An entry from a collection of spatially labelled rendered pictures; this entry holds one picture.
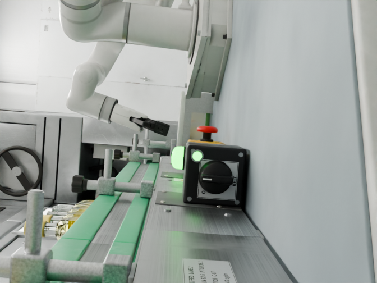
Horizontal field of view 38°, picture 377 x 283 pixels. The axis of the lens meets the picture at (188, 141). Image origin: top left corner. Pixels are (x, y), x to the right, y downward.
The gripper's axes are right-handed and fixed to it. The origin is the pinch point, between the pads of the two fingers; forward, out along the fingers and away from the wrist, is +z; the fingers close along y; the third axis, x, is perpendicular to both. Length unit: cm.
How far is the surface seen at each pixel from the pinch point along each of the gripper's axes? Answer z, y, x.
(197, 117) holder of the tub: 8.2, 9.3, 6.8
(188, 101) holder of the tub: 4.2, 9.4, 10.0
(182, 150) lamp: 5, 57, 1
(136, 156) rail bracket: -4.1, 14.0, -8.4
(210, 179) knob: 8, 91, 2
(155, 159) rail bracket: 0.9, 14.1, -7.7
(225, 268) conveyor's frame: 8, 117, -2
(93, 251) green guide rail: -2, 107, -7
